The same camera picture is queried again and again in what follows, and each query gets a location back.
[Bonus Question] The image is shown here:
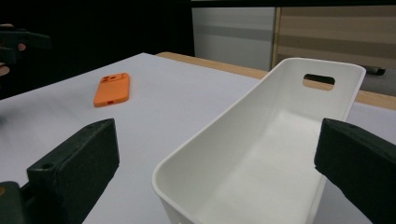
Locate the orange phone case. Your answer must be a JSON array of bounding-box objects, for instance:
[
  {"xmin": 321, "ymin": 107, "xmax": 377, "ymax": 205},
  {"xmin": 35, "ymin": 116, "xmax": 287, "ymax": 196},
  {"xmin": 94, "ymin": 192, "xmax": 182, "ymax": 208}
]
[{"xmin": 92, "ymin": 72, "xmax": 131, "ymax": 108}]

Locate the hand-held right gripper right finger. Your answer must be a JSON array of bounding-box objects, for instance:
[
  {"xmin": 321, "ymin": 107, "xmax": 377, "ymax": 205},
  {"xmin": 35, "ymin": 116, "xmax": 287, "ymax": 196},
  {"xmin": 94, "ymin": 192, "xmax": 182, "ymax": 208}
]
[{"xmin": 313, "ymin": 118, "xmax": 396, "ymax": 224}]

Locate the wooden table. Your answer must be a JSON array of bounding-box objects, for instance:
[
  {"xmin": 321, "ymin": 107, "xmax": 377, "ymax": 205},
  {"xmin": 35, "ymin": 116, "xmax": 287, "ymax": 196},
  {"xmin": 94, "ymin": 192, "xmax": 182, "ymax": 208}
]
[{"xmin": 155, "ymin": 51, "xmax": 396, "ymax": 111}]

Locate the black curved bar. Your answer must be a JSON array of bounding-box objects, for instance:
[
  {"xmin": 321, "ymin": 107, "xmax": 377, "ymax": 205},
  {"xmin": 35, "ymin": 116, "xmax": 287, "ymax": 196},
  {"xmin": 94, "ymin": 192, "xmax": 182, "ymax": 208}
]
[{"xmin": 365, "ymin": 66, "xmax": 387, "ymax": 77}]

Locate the black frame crossbar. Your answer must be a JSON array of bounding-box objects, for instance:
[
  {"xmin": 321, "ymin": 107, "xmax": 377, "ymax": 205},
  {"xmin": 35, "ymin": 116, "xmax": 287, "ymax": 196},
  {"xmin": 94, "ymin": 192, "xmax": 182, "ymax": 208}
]
[{"xmin": 190, "ymin": 0, "xmax": 396, "ymax": 8}]

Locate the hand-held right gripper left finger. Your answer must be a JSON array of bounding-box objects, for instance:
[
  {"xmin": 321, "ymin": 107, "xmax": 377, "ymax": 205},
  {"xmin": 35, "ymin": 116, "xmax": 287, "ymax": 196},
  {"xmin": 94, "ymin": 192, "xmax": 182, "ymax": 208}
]
[{"xmin": 26, "ymin": 118, "xmax": 120, "ymax": 224}]

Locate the black curtain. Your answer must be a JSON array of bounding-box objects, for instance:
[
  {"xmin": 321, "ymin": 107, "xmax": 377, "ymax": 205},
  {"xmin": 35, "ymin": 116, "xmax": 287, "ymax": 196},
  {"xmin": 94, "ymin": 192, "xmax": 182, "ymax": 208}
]
[{"xmin": 0, "ymin": 0, "xmax": 196, "ymax": 101}]

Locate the white plastic bin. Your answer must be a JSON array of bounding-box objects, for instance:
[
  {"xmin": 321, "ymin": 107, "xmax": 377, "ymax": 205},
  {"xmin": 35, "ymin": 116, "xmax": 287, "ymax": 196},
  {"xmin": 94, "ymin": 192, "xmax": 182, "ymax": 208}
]
[{"xmin": 151, "ymin": 57, "xmax": 367, "ymax": 224}]

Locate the white cabinet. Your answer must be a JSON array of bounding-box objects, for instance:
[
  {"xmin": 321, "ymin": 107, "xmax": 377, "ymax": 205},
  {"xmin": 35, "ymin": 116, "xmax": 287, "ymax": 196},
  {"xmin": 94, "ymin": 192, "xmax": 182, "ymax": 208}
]
[{"xmin": 191, "ymin": 7, "xmax": 276, "ymax": 73}]

